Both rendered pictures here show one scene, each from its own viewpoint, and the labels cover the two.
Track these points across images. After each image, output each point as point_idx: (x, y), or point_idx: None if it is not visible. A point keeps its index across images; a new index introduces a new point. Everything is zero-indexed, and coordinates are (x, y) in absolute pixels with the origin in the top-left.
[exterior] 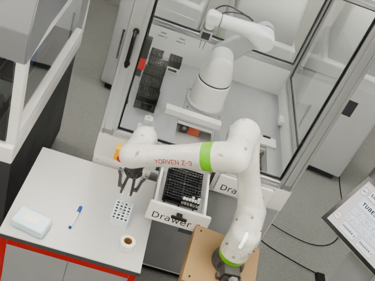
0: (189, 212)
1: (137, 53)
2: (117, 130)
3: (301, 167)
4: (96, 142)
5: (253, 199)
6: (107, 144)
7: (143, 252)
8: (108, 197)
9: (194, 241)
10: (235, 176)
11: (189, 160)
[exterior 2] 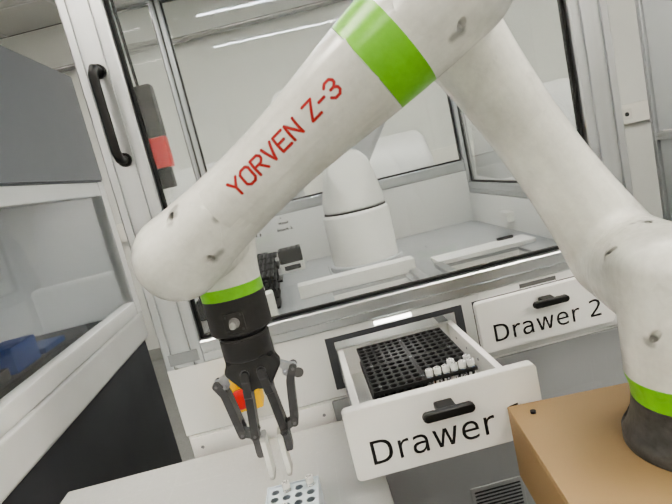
0: (464, 380)
1: (132, 123)
2: (201, 341)
3: (619, 174)
4: (177, 403)
5: (602, 187)
6: (203, 392)
7: None
8: (250, 503)
9: (540, 443)
10: (506, 289)
11: (322, 79)
